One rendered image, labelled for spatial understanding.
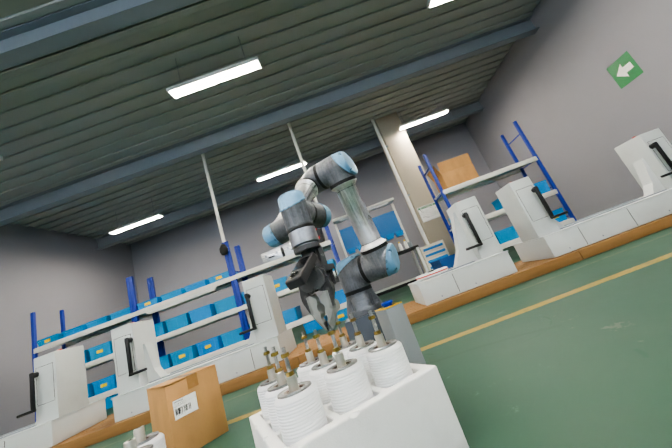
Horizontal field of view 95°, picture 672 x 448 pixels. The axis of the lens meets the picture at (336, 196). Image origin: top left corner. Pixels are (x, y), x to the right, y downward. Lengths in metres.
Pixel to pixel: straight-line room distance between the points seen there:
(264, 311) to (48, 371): 1.96
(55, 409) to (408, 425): 3.46
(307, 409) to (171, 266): 10.13
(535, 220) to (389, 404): 2.64
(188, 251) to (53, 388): 7.05
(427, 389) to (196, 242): 9.89
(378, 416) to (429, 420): 0.12
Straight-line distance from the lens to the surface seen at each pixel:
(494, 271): 2.95
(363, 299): 1.27
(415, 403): 0.82
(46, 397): 4.01
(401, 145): 7.64
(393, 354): 0.83
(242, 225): 9.95
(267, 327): 2.94
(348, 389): 0.78
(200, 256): 10.34
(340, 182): 1.22
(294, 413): 0.75
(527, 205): 3.24
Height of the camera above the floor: 0.40
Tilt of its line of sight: 17 degrees up
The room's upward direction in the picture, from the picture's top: 20 degrees counter-clockwise
